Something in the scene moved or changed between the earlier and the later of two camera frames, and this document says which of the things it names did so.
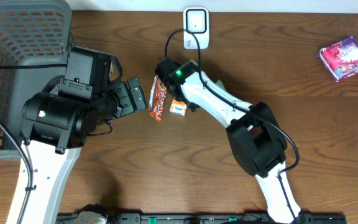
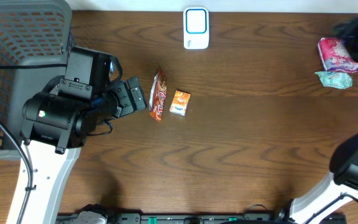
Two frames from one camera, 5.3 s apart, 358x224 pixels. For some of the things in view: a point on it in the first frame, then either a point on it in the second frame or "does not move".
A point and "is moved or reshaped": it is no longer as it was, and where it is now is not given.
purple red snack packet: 344,58 is moved or reshaped
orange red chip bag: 157,98 does not move
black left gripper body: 130,98 does not move
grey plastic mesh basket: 18,32 does not move
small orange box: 178,107 does not move
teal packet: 219,83 to 333,79
